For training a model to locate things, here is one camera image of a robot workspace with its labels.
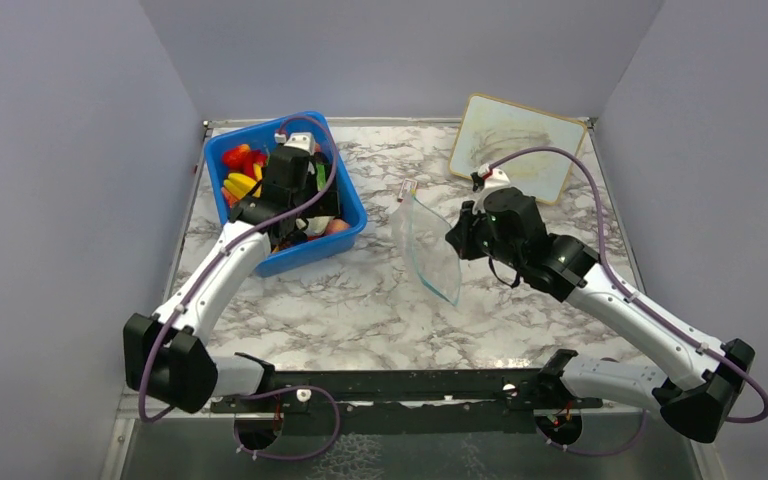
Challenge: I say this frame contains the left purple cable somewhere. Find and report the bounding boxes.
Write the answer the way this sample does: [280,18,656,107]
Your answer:
[137,113,344,463]

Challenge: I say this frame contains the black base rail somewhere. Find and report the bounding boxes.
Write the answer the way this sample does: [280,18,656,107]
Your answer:
[209,367,603,436]

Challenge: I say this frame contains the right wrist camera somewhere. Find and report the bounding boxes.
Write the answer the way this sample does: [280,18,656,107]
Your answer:
[470,165,511,213]

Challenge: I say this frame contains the toy peach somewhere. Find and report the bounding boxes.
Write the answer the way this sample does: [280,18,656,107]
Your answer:
[324,218,351,236]

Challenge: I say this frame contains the blue plastic bin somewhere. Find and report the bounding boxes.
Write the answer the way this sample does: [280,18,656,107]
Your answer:
[204,111,367,277]

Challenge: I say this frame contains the yellow toy banana bunch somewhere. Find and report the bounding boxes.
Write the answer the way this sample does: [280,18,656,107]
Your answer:
[223,163,263,199]

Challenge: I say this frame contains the small red white box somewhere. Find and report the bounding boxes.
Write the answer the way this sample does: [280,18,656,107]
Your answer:
[397,178,418,203]

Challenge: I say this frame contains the small whiteboard with wooden frame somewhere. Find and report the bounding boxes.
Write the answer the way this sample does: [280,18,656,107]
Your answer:
[449,94,587,205]

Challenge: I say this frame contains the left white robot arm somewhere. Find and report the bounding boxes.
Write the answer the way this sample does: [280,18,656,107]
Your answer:
[123,140,342,423]

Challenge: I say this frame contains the clear zip top bag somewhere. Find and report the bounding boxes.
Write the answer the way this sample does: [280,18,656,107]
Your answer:
[390,194,462,306]

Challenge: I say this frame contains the purple cable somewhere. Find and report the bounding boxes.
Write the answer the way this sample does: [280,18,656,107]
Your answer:
[486,145,768,458]
[137,113,344,463]

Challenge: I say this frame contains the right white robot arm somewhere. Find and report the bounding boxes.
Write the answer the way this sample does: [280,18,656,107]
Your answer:
[445,187,756,443]

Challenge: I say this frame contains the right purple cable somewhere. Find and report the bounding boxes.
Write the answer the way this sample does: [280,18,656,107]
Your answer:
[486,145,768,458]

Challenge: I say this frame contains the red toy bell pepper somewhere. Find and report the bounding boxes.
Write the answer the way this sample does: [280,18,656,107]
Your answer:
[221,144,268,180]

